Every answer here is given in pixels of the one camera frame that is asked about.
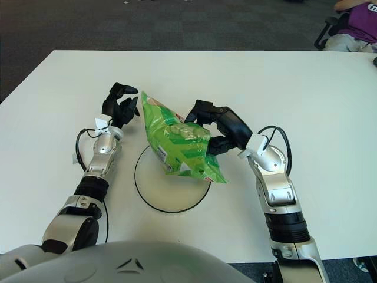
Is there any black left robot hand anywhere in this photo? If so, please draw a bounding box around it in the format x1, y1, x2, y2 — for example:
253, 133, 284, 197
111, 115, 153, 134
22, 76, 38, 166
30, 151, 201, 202
101, 82, 141, 130

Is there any green potato chips bag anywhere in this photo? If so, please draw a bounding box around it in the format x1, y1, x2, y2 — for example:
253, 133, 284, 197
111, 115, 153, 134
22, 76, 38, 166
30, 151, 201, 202
140, 90, 229, 184

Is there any person in purple shirt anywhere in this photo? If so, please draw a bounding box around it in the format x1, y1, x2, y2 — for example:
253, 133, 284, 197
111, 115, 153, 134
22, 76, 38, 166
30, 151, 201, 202
325, 0, 377, 54

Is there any chair caster wheel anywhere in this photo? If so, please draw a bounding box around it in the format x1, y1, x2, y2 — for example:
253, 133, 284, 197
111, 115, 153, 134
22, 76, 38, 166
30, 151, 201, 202
353, 258, 369, 272

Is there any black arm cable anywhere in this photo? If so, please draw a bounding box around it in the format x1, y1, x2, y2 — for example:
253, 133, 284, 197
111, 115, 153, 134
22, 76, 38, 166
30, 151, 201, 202
75, 127, 109, 244
257, 126, 293, 175

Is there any white plate with black rim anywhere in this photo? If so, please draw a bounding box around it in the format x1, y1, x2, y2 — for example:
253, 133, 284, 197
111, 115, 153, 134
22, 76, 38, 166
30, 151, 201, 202
134, 144, 211, 213

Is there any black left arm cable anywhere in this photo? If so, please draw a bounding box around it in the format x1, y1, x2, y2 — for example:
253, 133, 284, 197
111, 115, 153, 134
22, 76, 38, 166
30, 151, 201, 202
75, 127, 109, 244

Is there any black office chair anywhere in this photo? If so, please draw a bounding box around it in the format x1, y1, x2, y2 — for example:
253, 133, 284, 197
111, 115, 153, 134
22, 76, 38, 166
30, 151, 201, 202
313, 11, 353, 50

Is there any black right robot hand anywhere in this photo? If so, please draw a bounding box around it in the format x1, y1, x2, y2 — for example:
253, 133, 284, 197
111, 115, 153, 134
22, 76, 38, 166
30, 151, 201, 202
184, 99, 254, 157

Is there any grey robot torso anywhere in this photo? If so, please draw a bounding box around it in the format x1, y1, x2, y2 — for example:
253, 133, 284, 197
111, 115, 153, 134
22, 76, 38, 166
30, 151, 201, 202
0, 240, 251, 283

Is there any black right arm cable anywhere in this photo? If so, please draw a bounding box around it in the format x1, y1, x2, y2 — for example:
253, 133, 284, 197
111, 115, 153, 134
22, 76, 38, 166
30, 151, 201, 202
257, 126, 293, 175

